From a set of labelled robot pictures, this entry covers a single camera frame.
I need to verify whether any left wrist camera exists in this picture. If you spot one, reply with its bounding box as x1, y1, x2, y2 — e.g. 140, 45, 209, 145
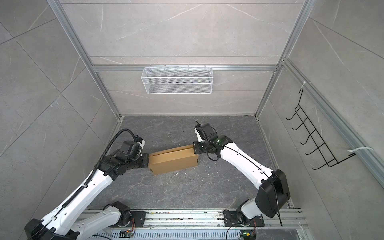
116, 141, 143, 162

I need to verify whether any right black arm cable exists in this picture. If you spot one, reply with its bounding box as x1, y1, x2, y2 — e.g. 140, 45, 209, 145
194, 120, 284, 227

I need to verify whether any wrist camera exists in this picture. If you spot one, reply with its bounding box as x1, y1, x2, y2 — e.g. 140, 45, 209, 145
116, 141, 143, 162
195, 122, 218, 143

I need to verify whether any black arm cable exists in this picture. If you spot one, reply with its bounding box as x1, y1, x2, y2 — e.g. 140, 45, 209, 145
194, 120, 284, 227
25, 128, 139, 240

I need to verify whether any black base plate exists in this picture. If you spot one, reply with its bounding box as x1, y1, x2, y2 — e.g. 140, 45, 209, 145
113, 211, 147, 228
223, 210, 265, 227

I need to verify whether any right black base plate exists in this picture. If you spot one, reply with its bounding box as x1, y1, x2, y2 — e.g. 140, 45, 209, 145
223, 210, 265, 227

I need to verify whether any brown cardboard box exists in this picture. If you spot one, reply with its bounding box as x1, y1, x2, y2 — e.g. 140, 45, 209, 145
149, 145, 199, 175

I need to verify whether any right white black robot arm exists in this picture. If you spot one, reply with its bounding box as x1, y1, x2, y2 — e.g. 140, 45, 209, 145
193, 136, 291, 222

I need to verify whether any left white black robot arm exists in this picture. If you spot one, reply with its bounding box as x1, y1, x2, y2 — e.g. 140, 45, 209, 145
25, 170, 134, 240

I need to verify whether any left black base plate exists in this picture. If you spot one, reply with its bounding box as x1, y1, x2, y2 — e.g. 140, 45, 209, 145
113, 211, 147, 228

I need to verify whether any white wire mesh basket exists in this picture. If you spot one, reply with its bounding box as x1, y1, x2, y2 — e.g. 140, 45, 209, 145
141, 67, 214, 95

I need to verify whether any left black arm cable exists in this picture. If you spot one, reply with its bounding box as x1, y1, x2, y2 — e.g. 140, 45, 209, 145
25, 128, 139, 240

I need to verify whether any black wire hook rack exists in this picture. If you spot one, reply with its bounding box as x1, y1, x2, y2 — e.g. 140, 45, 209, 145
286, 89, 356, 171

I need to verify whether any white cable duct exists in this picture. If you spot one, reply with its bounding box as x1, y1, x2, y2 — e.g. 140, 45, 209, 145
88, 229, 243, 240

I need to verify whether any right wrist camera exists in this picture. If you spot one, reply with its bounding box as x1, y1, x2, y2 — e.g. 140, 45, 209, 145
195, 122, 218, 143

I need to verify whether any aluminium mounting rail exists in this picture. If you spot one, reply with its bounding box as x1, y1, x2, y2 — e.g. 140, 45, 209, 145
78, 209, 309, 232

